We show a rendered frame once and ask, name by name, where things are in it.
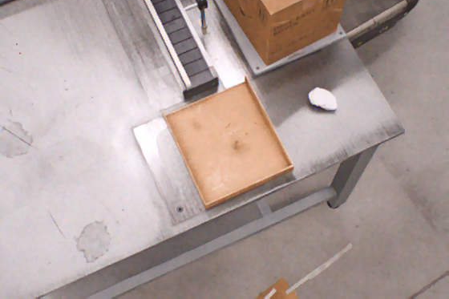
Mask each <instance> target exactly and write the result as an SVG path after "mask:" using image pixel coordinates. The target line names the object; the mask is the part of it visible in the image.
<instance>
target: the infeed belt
mask: <svg viewBox="0 0 449 299"><path fill-rule="evenodd" d="M144 2H145V0H144ZM151 2H152V6H153V8H154V10H155V12H156V14H157V16H158V18H159V20H160V22H161V24H162V26H163V28H164V30H165V32H166V33H167V35H168V39H169V41H170V43H171V44H172V47H173V49H174V50H175V52H176V54H177V56H178V59H179V60H180V63H181V65H182V67H183V68H184V70H185V74H186V75H187V77H188V80H189V82H190V84H191V86H190V87H186V86H185V87H186V89H187V91H188V90H190V89H193V88H194V87H198V86H202V85H204V84H206V83H208V82H211V81H213V80H214V78H213V76H212V73H211V71H210V70H209V68H208V66H207V64H206V62H205V61H204V57H203V55H202V54H201V52H200V49H199V48H198V46H197V45H196V42H195V40H194V38H193V36H192V34H191V32H190V31H189V29H188V28H187V23H186V22H185V20H184V18H183V16H182V15H181V13H180V11H179V9H178V7H177V5H176V3H175V1H174V0H151ZM145 4H146V6H147V8H148V5H147V3H146V2H145ZM148 10H149V8H148ZM149 12H150V14H151V16H152V13H151V11H150V10H149ZM152 20H153V22H154V23H155V21H154V19H153V18H152ZM155 25H156V23H155ZM156 28H157V30H158V31H159V29H158V27H157V25H156ZM159 33H160V31H159ZM160 35H161V37H162V39H163V40H164V38H163V36H162V34H161V33H160ZM164 44H165V46H166V47H167V45H166V42H165V41H164ZM167 49H168V47H167ZM168 53H169V54H170V52H169V50H168ZM170 56H171V54H170ZM171 58H172V56H171ZM172 61H173V62H174V60H173V58H172ZM174 64H175V62H174ZM175 66H176V64H175ZM176 68H177V70H178V72H179V74H180V71H179V69H178V67H177V66H176ZM180 77H181V78H182V76H181V74H180ZM182 80H183V78H182ZM183 82H184V80H183ZM184 85H185V82H184Z"/></svg>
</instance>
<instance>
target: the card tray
mask: <svg viewBox="0 0 449 299"><path fill-rule="evenodd" d="M162 113H163V116H164V119H165V121H166V123H167V126H168V129H169V131H170V132H171V135H172V138H173V139H174V141H175V142H176V146H177V147H178V149H179V151H180V154H181V156H182V158H183V160H184V162H185V166H186V168H187V169H188V173H189V175H190V176H191V178H192V181H193V183H194V184H195V186H196V189H197V191H198V193H199V195H200V197H201V199H202V201H203V203H204V207H205V209H208V208H211V207H213V206H215V205H217V204H220V203H222V202H223V201H225V200H228V199H230V198H232V197H234V196H239V195H240V194H241V193H244V192H247V191H248V190H250V189H253V188H255V187H257V186H259V185H261V184H263V183H265V182H268V181H270V180H272V179H274V178H277V177H279V176H283V175H284V174H286V173H288V172H291V171H293V170H294V166H295V165H294V163H293V161H292V160H291V158H290V156H289V154H288V152H287V151H286V149H285V146H284V144H283V143H282V142H281V140H280V138H279V136H278V133H277V131H276V129H275V127H274V126H273V123H271V121H270V119H269V117H268V115H267V113H266V111H265V109H264V108H263V106H262V104H261V102H260V100H259V98H258V96H257V93H256V92H255V90H254V88H253V86H252V85H251V83H250V81H249V79H248V78H247V76H246V75H245V81H244V82H242V83H240V84H237V85H236V86H231V87H228V88H226V89H224V90H222V91H220V92H217V93H216V94H214V95H210V96H208V97H206V98H204V99H202V100H200V101H197V102H195V103H192V104H188V105H186V106H185V107H182V108H180V109H177V110H175V111H172V112H170V113H167V114H166V115H165V114H164V110H162Z"/></svg>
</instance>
